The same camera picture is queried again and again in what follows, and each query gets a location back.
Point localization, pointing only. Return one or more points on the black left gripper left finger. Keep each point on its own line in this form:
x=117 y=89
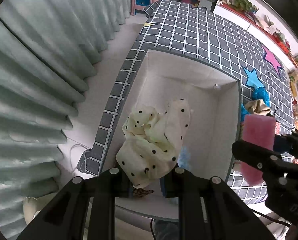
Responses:
x=109 y=185

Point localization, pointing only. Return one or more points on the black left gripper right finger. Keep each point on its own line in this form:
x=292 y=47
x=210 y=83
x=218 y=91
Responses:
x=183 y=185

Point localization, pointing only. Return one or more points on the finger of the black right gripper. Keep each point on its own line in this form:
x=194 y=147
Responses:
x=263 y=160

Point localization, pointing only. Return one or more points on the dark brown fluffy scrunchie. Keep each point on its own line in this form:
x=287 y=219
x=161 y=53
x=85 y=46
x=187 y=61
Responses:
x=140 y=193

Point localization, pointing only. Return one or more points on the pink sponge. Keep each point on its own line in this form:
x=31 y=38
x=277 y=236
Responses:
x=258 y=130

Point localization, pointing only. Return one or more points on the beige cloth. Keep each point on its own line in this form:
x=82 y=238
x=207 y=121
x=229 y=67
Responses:
x=257 y=107

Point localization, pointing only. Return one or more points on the cream polka dot scarf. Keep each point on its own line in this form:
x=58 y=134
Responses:
x=153 y=141

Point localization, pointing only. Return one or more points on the blue crinkled cloth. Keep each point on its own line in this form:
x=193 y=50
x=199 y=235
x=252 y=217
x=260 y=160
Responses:
x=259 y=93

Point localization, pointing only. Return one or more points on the white storage box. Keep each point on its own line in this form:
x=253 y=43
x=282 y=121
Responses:
x=214 y=99

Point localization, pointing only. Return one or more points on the grey checked star bedsheet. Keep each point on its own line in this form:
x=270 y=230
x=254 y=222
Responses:
x=200 y=35

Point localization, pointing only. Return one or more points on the pale green curtain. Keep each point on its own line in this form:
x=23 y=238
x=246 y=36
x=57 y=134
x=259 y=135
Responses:
x=47 y=50

